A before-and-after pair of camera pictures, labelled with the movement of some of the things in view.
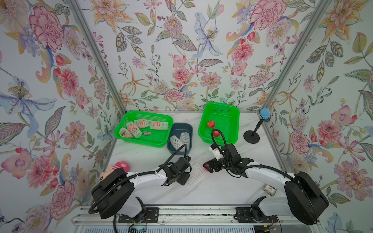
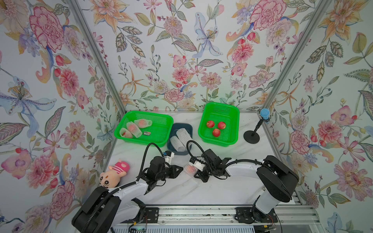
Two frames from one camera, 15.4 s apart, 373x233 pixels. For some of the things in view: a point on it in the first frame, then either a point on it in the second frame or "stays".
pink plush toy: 121,164 stays
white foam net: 198,171 -> 184,137
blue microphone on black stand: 252,137 stays
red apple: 211,124 stays
